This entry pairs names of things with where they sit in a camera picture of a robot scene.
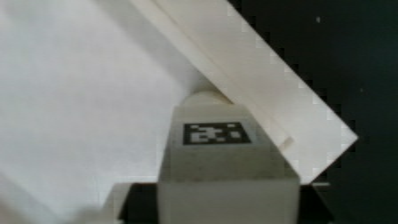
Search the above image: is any white square tabletop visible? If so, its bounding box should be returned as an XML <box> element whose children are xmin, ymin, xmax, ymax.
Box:
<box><xmin>0</xmin><ymin>0</ymin><xmax>358</xmax><ymax>224</ymax></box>

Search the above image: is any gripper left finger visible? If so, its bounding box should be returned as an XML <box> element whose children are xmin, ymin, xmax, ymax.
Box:
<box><xmin>102</xmin><ymin>182</ymin><xmax>161</xmax><ymax>224</ymax></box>

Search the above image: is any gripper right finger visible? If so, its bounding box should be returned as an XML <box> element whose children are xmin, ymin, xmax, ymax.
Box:
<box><xmin>297</xmin><ymin>185</ymin><xmax>335</xmax><ymax>224</ymax></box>

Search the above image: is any white leg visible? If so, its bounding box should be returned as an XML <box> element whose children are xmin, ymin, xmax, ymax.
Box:
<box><xmin>157</xmin><ymin>91</ymin><xmax>301</xmax><ymax>224</ymax></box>

